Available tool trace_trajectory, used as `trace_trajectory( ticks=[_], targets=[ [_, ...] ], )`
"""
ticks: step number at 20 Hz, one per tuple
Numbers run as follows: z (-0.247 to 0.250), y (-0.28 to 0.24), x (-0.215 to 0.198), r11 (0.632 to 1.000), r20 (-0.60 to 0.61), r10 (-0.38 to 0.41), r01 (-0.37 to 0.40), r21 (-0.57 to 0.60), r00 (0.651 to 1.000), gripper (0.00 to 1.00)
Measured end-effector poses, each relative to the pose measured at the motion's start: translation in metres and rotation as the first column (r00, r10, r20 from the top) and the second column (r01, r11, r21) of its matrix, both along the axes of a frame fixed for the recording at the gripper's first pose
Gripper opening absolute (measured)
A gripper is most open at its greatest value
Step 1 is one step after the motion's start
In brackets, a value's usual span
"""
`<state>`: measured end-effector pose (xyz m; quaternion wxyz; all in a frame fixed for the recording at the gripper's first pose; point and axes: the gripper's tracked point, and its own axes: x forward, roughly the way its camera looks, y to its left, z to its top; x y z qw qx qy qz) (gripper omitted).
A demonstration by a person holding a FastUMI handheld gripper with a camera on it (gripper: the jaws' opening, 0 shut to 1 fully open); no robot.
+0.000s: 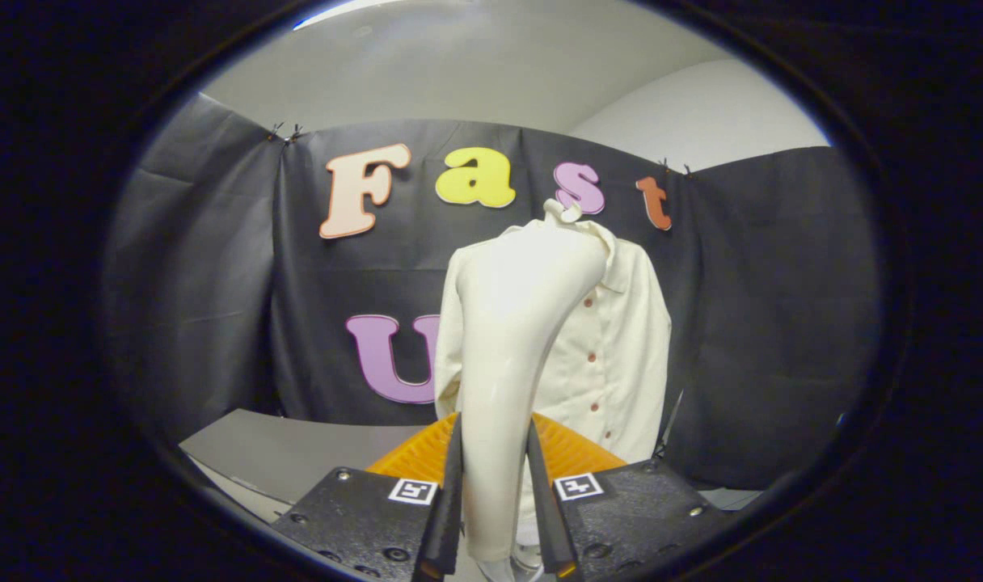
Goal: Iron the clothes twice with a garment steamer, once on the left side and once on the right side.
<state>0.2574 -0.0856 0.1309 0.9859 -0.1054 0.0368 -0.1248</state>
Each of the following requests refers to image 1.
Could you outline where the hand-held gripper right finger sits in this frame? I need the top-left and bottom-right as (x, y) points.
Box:
(526, 412), (735, 579)

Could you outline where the ceiling light panel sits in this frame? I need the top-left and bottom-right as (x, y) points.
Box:
(293, 0), (403, 30)

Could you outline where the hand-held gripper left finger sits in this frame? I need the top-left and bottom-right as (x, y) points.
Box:
(272, 412), (465, 582)

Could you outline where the black backdrop cloth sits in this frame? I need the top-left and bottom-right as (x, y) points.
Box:
(103, 93), (880, 494)

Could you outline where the cream button-up shirt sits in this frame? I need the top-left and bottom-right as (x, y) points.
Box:
(433, 217), (672, 470)

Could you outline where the white garment steamer head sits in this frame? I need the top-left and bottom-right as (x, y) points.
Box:
(457, 222), (610, 563)

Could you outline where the white clothes hanger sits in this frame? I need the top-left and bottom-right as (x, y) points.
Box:
(542, 198), (583, 226)

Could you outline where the grey cabinet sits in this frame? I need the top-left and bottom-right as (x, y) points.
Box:
(178, 408), (432, 526)

